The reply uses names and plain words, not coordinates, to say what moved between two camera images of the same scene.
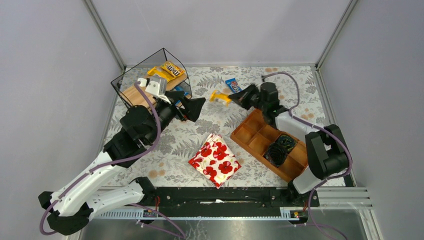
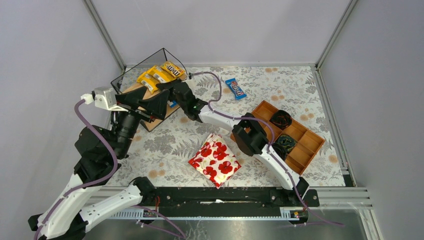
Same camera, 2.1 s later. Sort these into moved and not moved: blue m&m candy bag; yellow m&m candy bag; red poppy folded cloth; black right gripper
Moved: black right gripper
Not moved: yellow m&m candy bag; red poppy folded cloth; blue m&m candy bag
